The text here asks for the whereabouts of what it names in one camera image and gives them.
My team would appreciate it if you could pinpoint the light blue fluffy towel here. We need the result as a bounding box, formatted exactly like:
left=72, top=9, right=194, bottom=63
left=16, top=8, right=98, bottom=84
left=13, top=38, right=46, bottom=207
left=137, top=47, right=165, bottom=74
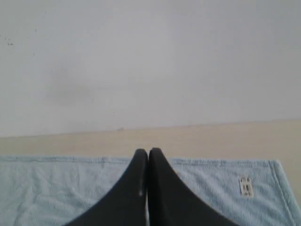
left=0, top=156, right=301, bottom=226

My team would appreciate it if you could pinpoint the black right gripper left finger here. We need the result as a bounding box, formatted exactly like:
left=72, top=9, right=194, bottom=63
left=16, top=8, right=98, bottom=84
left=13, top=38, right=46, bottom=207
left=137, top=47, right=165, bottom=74
left=67, top=149, right=148, bottom=226

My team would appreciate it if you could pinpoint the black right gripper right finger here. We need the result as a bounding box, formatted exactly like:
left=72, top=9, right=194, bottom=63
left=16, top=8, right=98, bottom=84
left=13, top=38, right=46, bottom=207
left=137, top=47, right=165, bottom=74
left=148, top=148, right=237, bottom=226

